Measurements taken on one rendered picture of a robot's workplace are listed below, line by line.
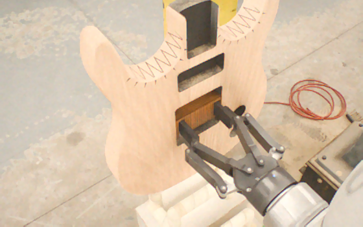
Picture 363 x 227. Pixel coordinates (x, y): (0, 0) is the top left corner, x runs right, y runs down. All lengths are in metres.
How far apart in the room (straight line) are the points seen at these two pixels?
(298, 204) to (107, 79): 0.31
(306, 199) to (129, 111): 0.28
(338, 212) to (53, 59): 2.95
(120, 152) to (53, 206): 1.74
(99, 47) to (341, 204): 0.32
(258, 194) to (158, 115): 0.19
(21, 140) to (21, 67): 0.80
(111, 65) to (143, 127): 0.15
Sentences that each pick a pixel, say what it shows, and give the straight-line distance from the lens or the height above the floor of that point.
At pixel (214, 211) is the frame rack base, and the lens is 0.94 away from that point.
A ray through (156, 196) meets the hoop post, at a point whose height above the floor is 1.18.
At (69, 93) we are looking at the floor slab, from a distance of 2.85.
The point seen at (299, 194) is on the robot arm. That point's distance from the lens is 0.53.
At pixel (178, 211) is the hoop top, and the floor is 1.21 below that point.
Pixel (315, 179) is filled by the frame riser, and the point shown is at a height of 0.14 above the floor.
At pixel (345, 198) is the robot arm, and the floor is 1.63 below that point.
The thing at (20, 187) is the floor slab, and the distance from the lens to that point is 2.45.
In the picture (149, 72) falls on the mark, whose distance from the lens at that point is 0.53.
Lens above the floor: 1.95
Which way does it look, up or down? 49 degrees down
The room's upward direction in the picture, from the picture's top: straight up
